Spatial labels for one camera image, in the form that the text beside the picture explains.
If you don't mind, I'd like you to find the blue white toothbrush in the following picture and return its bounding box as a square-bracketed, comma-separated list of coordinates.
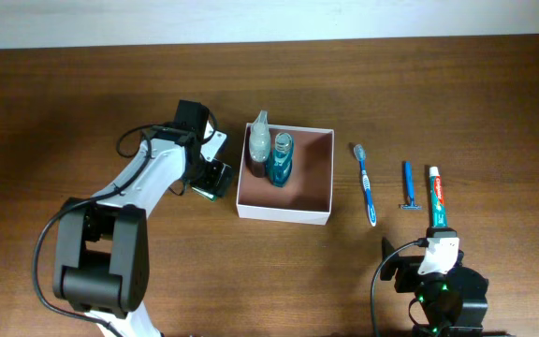
[353, 144, 377, 227]

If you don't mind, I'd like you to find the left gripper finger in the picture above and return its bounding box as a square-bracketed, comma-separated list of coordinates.
[206, 161, 233, 198]
[185, 159, 211, 184]

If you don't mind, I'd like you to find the green red toothpaste tube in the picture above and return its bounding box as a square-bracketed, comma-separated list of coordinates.
[429, 167, 448, 228]

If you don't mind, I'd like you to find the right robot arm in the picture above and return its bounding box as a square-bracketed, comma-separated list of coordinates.
[373, 227, 488, 337]

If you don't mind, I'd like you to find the white cardboard box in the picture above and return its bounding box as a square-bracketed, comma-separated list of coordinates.
[236, 125, 335, 226]

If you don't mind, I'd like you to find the green white small carton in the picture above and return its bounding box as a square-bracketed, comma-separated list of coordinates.
[190, 176, 218, 201]

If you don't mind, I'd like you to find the teal mouthwash bottle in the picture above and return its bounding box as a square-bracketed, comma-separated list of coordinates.
[268, 132, 294, 187]

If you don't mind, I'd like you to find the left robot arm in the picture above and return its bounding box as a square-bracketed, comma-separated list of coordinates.
[46, 100, 234, 336]

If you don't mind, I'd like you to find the clear spray bottle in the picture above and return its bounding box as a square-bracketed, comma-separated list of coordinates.
[249, 110, 271, 178]

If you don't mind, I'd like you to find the blue disposable razor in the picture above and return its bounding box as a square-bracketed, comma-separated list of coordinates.
[400, 161, 422, 211]

